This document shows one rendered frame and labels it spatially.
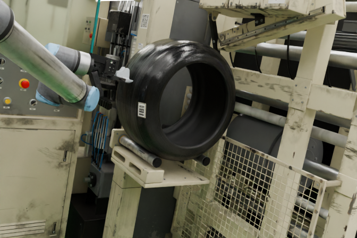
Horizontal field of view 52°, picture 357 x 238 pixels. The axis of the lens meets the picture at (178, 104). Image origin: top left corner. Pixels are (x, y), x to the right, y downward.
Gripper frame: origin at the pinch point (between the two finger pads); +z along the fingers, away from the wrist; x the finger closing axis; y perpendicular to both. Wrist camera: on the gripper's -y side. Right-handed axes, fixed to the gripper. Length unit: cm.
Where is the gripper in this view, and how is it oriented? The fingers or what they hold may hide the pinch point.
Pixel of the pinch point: (129, 82)
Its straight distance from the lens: 156.5
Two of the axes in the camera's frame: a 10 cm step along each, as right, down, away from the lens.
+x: -5.6, -2.2, 8.0
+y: 2.8, -9.6, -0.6
